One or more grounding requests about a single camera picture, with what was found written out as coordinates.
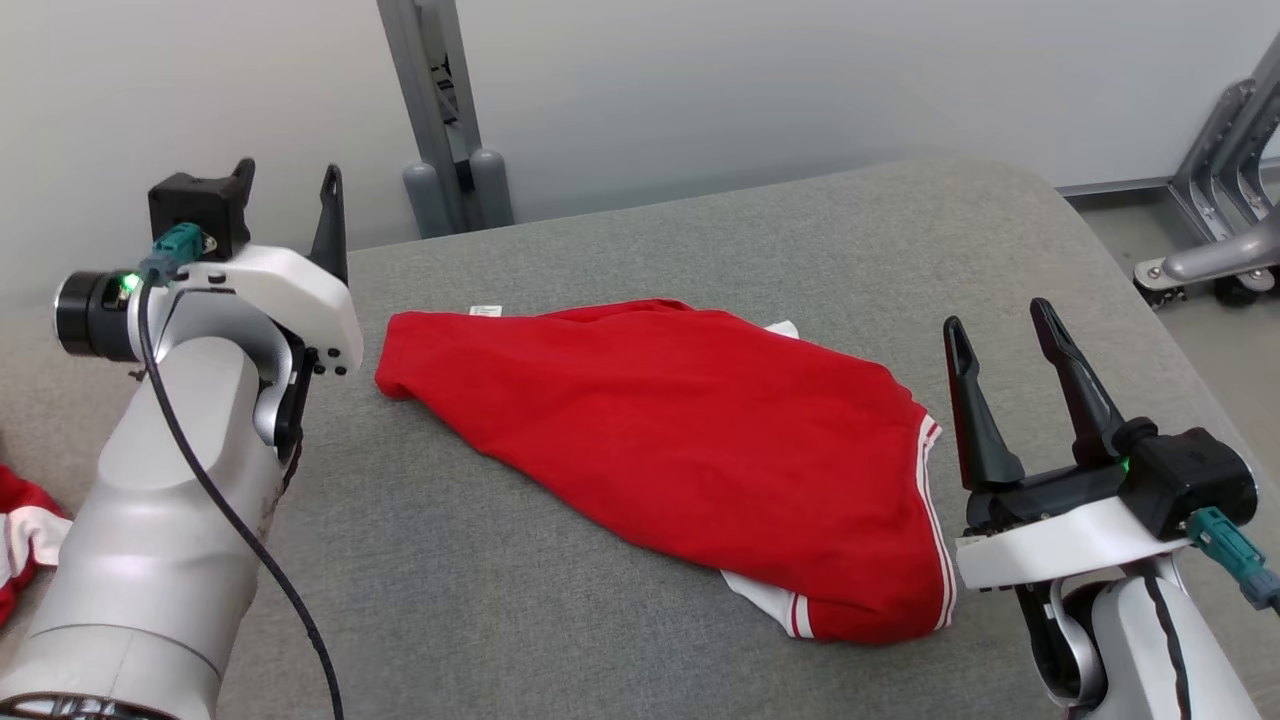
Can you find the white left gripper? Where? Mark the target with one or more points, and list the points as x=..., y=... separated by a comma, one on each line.
x=300, y=295

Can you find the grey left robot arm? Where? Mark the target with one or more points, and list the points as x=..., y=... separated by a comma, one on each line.
x=150, y=520

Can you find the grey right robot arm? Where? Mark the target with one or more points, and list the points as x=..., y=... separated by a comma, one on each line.
x=1130, y=650

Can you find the grey metal partition post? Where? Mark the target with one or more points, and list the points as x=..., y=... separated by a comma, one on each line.
x=430, y=110

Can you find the silver metal stand with casters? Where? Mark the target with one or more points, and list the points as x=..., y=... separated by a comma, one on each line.
x=1220, y=255

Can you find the red Bulls jersey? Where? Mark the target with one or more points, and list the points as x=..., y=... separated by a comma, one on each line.
x=680, y=440

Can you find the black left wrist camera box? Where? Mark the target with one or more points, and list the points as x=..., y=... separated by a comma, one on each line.
x=195, y=205

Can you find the red shorts with white stripe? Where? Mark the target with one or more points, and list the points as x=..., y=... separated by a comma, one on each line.
x=20, y=530

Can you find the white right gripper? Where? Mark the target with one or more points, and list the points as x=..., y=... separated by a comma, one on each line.
x=1050, y=540

